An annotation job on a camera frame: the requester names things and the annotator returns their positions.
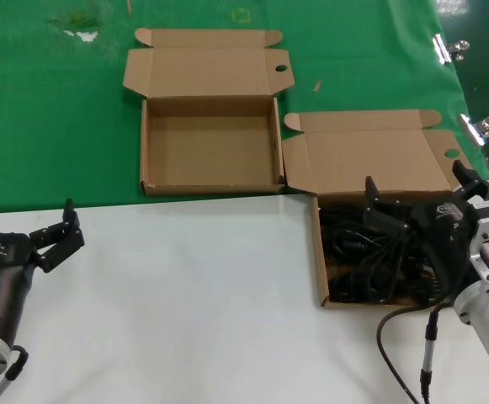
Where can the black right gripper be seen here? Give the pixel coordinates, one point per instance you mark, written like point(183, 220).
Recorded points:
point(446, 235)

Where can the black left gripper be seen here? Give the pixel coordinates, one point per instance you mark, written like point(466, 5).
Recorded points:
point(4, 273)

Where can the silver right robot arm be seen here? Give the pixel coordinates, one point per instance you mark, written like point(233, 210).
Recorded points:
point(484, 320)

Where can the open brown cardboard box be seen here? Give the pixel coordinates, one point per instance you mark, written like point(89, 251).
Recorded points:
point(374, 155)
point(210, 147)

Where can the silver metal binder clip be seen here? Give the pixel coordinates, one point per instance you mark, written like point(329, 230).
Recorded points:
point(444, 48)
point(471, 128)

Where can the green table cloth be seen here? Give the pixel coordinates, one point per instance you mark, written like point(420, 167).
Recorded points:
point(38, 126)

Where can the small wooden chip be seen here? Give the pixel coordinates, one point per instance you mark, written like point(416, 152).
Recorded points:
point(317, 86)

